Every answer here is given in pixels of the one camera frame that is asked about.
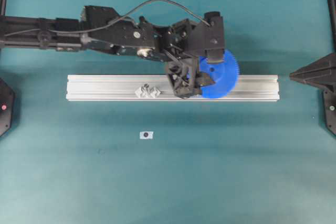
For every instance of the large blue plastic gear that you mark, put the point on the large blue plastic gear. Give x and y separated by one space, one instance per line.
225 75

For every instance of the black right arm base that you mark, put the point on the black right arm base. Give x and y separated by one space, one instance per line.
329 107

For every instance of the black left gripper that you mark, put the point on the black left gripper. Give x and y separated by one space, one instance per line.
182 66

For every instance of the small white tape marker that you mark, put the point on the small white tape marker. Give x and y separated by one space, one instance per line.
146 135

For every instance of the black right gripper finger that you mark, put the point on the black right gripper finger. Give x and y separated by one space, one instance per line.
319 81
325 66

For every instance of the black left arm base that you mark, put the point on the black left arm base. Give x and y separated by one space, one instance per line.
6 107

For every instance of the clear bracket of shaft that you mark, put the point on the clear bracket of shaft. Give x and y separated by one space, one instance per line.
139 93
154 92

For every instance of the steel shaft left on rail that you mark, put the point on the steel shaft left on rail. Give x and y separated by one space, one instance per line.
146 89

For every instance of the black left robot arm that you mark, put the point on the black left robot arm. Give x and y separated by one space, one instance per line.
100 29

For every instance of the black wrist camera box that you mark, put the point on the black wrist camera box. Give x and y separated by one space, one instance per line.
208 40

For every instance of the clear bracket right of left shaft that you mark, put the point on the clear bracket right of left shaft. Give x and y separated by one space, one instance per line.
154 92

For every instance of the silver aluminium extrusion rail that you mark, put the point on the silver aluminium extrusion rail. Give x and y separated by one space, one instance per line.
121 87

